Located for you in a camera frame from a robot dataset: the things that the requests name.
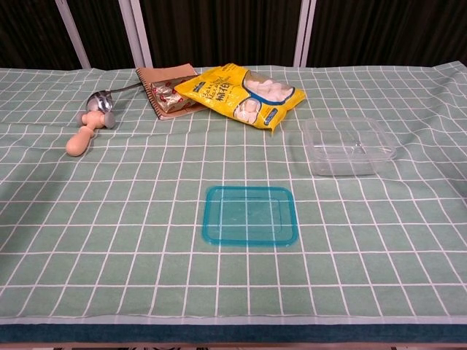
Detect green checked tablecloth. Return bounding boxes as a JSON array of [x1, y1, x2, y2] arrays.
[[0, 64, 467, 326]]

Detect black pleated curtain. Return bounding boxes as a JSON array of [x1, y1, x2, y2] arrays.
[[0, 0, 467, 70]]

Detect silver red snack packet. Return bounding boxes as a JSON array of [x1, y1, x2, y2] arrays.
[[150, 75, 200, 112]]

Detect wide white frame post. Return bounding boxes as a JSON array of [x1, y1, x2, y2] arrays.
[[118, 0, 153, 69]]

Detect slanted white frame post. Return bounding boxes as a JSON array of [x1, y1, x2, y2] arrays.
[[54, 0, 91, 69]]

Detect yellow marshmallow bag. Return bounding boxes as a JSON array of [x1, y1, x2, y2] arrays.
[[174, 63, 307, 132]]

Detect clear plastic container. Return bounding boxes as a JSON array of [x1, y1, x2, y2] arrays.
[[301, 117, 398, 178]]

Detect dark teal under cloth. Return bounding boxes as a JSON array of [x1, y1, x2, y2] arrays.
[[0, 323, 467, 344]]

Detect blue plastic lid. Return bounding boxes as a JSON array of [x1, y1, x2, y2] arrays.
[[201, 185, 300, 248]]

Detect metal soup ladle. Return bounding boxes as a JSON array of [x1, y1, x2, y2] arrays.
[[85, 82, 142, 114]]

